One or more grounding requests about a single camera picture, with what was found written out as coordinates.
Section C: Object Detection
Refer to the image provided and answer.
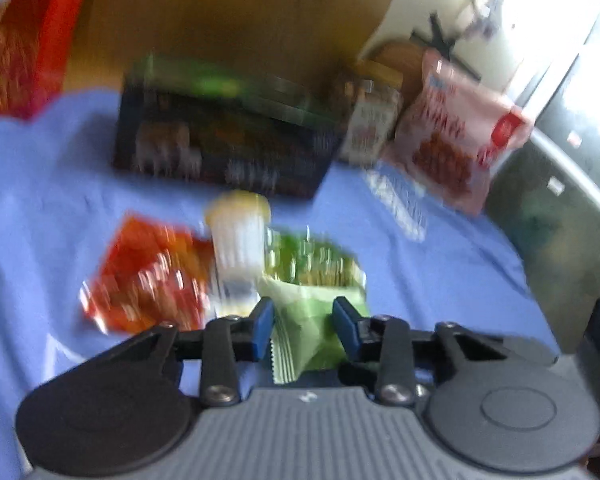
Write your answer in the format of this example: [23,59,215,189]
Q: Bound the wooden cutting board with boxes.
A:
[360,41,427,92]

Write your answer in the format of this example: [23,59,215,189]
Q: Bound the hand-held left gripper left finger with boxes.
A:
[87,296,276,407]

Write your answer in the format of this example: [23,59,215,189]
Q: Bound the red spicy snack packet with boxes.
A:
[78,214,217,335]

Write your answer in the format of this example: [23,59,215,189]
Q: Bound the red gift box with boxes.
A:
[0,0,98,121]

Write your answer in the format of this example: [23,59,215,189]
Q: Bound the black tape strips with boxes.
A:
[411,11,482,82]

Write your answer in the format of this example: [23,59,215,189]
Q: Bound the light green snack packet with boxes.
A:
[256,226,372,386]

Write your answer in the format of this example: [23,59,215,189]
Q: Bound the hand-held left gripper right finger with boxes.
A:
[331,296,559,406]

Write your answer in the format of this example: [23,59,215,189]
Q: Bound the blue printed blanket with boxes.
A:
[0,87,563,480]

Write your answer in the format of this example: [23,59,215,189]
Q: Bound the pink twist snack bag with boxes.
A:
[382,49,535,217]

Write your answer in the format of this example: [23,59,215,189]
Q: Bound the small white plastic cup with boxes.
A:
[204,190,272,317]

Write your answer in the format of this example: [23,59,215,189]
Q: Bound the nut jar with gold lid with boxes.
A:
[337,61,405,167]

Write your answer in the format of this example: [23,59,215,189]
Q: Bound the black snack box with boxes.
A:
[112,67,343,202]

